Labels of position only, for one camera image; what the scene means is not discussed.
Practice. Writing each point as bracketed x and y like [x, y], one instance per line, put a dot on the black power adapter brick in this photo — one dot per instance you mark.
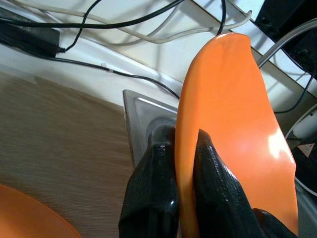
[27, 37]

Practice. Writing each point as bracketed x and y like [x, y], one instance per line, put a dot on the orange plastic plate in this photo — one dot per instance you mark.
[29, 215]

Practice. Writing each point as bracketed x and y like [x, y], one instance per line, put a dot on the black appliance with warning label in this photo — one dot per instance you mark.
[307, 168]

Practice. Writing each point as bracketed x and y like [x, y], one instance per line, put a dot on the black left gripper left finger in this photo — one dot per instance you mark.
[148, 198]

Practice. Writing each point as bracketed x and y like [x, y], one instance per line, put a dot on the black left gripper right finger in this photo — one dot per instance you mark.
[218, 203]

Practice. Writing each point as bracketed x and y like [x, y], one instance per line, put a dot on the stainless steel sink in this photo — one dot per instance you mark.
[138, 109]

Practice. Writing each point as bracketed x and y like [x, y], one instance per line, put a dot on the beige ribbed counter mat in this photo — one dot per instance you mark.
[62, 136]

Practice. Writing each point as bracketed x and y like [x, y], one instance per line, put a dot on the black box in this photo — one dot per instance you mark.
[284, 15]

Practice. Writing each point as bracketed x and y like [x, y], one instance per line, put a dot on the orange plastic bowl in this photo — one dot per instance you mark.
[223, 86]

